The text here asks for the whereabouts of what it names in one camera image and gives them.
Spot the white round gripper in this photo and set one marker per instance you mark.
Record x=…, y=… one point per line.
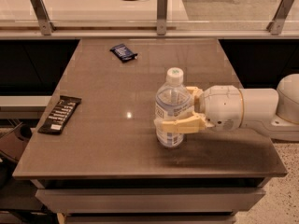
x=221, y=106

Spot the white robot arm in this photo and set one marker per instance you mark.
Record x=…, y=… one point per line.
x=270, y=112

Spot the middle metal glass bracket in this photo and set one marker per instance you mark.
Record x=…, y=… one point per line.
x=161, y=17

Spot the black rxbar wrapper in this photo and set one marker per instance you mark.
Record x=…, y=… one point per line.
x=60, y=115

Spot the clear plastic water bottle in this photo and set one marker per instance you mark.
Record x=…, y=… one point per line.
x=172, y=102

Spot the metal glass bracket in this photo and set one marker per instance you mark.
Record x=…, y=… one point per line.
x=45, y=25
x=276, y=25
x=161, y=17

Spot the right metal glass bracket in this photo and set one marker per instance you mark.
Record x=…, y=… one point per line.
x=276, y=25

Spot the dark object at left edge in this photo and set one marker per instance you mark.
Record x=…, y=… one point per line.
x=14, y=142

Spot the left metal glass bracket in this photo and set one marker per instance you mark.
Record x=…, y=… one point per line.
x=45, y=25

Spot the blue rxbar blueberry wrapper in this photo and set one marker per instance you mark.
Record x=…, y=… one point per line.
x=123, y=53

